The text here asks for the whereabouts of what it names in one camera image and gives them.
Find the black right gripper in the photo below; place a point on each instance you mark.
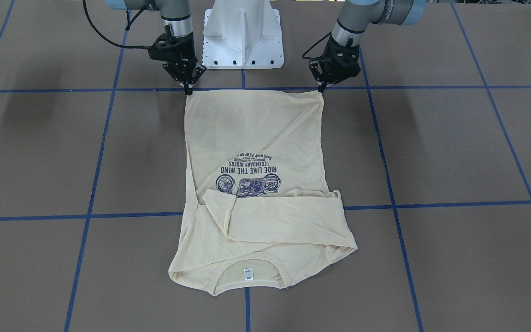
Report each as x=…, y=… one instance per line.
x=183, y=56

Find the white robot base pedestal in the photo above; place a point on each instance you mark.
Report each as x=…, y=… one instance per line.
x=242, y=34

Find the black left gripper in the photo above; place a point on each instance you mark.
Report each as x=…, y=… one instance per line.
x=349, y=69

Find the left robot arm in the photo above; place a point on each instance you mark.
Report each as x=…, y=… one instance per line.
x=356, y=15

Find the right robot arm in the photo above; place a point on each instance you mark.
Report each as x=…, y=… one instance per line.
x=175, y=14

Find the beige long-sleeve graphic t-shirt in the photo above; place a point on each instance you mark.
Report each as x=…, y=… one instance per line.
x=258, y=211

